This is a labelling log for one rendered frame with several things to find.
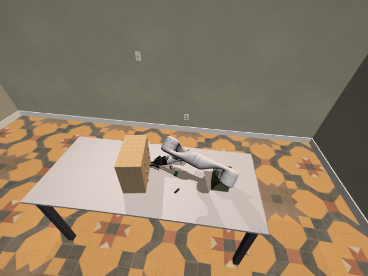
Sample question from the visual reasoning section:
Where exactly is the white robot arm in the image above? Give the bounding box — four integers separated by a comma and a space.
161, 136, 239, 188

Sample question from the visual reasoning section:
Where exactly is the small wooden chest of drawers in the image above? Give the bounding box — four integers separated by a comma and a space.
114, 135, 148, 193

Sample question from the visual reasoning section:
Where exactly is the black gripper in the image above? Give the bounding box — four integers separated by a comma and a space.
149, 155, 167, 168

